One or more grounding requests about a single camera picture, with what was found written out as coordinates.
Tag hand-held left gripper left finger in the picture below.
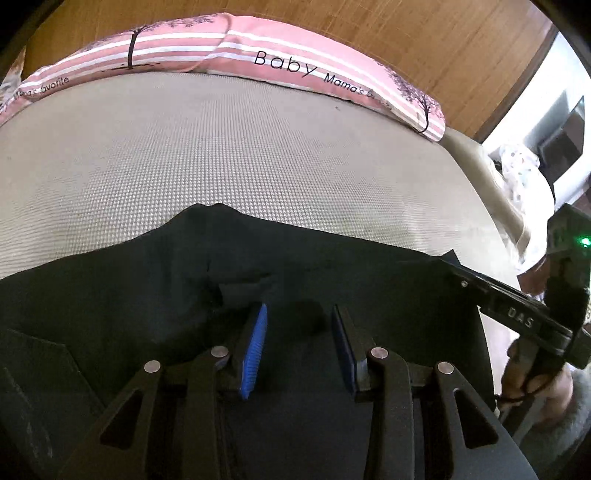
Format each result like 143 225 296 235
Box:
58 302 269 480

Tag pink striped tree-print pillow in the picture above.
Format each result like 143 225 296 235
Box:
0 13 232 125

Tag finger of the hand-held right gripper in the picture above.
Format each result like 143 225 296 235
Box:
438 257 492 301

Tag grey fluffy rug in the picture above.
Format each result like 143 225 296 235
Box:
503 369 591 480

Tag black pants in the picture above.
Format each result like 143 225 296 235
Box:
0 203 497 480

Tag person's right hand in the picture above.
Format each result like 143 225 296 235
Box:
502 335 575 432

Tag pink striped lettered pillow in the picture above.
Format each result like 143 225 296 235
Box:
205 16 447 141

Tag beige bedding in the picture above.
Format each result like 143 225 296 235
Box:
443 127 555 271

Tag white dotted cloth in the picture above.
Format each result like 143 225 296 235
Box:
494 143 555 217

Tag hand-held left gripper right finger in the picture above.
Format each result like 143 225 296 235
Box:
330 304 536 480

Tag dark cabinet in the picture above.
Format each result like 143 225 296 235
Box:
538 97 591 185

